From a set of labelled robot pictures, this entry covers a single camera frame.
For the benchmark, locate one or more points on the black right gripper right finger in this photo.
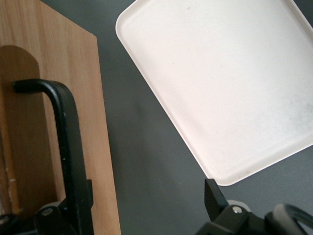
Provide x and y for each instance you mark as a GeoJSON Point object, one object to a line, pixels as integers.
{"type": "Point", "coordinates": [215, 203]}

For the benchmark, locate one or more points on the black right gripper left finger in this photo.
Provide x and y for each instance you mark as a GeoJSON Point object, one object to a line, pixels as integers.
{"type": "Point", "coordinates": [52, 221]}

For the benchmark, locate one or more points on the cream plastic tray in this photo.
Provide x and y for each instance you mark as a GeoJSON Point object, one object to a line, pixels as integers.
{"type": "Point", "coordinates": [220, 85]}

